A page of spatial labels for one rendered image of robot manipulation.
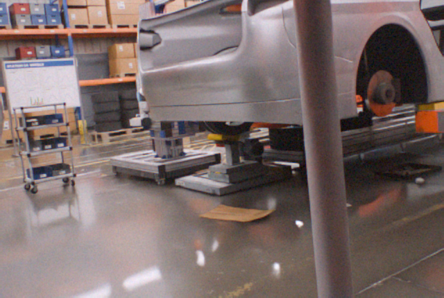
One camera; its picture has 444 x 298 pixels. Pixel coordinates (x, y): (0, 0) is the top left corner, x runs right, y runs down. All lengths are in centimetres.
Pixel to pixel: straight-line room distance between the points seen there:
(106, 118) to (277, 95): 944
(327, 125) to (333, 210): 6
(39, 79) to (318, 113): 1035
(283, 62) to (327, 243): 242
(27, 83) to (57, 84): 59
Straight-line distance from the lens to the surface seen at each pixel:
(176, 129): 552
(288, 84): 279
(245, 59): 285
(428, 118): 387
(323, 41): 37
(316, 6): 37
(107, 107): 1202
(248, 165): 476
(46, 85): 1069
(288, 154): 507
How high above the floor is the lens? 104
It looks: 6 degrees down
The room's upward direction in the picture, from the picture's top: 6 degrees counter-clockwise
